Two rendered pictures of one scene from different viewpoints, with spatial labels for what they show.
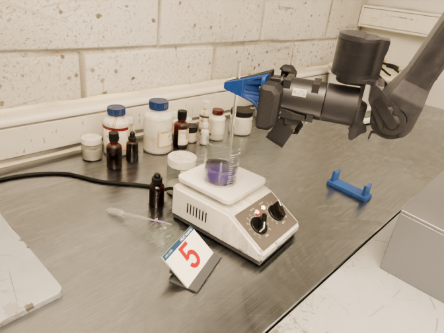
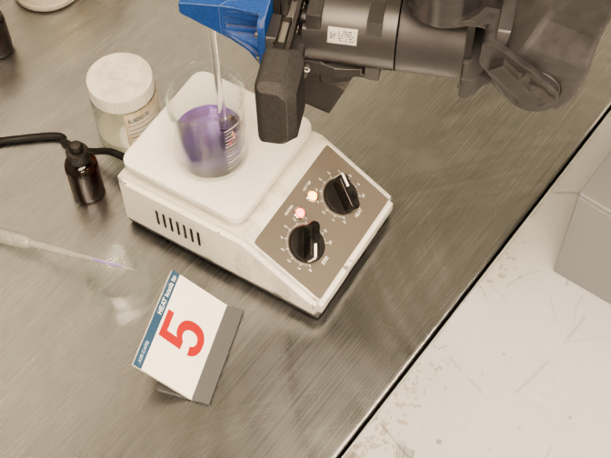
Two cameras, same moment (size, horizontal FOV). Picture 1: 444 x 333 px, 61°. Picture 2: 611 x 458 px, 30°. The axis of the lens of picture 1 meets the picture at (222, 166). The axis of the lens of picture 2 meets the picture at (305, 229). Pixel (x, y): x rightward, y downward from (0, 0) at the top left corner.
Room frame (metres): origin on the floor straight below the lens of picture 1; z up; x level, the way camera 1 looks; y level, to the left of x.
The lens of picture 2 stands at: (0.02, -0.04, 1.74)
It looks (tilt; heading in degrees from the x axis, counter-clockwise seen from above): 57 degrees down; 357
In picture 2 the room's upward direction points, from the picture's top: 1 degrees counter-clockwise
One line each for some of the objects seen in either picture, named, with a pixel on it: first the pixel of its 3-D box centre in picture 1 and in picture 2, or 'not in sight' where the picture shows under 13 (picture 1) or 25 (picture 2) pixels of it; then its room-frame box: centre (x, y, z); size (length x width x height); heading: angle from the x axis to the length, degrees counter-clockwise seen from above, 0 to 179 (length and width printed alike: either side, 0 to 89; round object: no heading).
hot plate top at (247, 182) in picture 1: (222, 179); (218, 144); (0.61, 0.00, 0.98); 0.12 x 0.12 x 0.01; 55
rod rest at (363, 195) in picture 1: (350, 184); not in sight; (0.78, -0.30, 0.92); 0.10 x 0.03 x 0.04; 46
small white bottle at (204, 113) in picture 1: (205, 115); not in sight; (1.07, 0.07, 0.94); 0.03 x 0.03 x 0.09
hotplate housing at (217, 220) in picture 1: (231, 205); (246, 187); (0.59, -0.03, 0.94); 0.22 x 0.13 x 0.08; 55
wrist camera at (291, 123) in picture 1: (289, 124); (337, 59); (0.58, -0.10, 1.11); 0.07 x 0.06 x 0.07; 163
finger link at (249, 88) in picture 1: (242, 90); (222, 28); (0.57, -0.02, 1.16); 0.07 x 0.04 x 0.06; 76
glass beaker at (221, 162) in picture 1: (221, 160); (205, 127); (0.59, 0.00, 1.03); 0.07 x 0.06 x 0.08; 140
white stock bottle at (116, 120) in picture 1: (116, 129); not in sight; (0.84, 0.26, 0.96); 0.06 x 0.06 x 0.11
